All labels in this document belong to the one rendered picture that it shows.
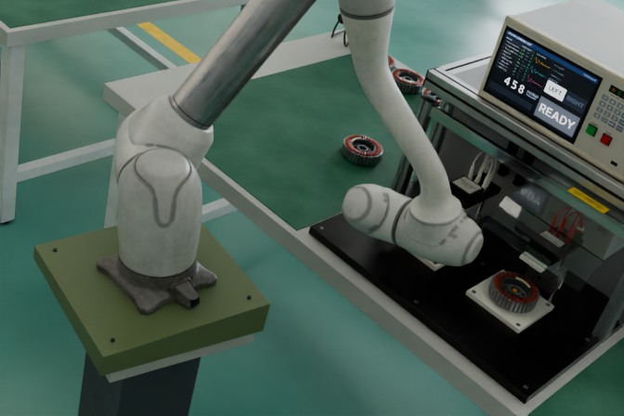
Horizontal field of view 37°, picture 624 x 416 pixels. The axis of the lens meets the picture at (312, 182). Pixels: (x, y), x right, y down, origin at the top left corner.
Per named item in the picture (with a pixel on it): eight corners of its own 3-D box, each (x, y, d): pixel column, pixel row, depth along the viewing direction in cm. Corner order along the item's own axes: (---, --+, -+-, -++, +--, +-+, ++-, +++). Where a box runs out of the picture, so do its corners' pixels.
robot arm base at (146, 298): (155, 329, 178) (156, 306, 175) (93, 266, 191) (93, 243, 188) (231, 293, 189) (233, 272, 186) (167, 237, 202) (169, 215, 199)
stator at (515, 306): (517, 321, 208) (523, 308, 206) (477, 292, 214) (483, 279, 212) (543, 304, 216) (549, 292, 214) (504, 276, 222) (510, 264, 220)
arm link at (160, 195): (118, 279, 180) (121, 185, 167) (114, 222, 194) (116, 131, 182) (202, 277, 184) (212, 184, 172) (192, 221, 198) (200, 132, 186)
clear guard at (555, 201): (578, 292, 184) (590, 269, 180) (481, 226, 196) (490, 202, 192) (652, 241, 206) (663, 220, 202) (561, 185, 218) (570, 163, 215)
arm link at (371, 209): (358, 229, 206) (409, 251, 199) (325, 220, 193) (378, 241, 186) (376, 184, 206) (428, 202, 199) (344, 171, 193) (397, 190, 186)
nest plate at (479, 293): (517, 333, 207) (519, 330, 206) (464, 294, 214) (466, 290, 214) (552, 309, 217) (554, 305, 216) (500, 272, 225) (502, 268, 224)
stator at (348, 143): (388, 162, 259) (392, 150, 257) (359, 171, 252) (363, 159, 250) (360, 141, 265) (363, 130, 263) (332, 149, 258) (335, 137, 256)
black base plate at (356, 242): (524, 404, 192) (528, 396, 191) (308, 233, 224) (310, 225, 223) (630, 320, 224) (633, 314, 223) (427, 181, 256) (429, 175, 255)
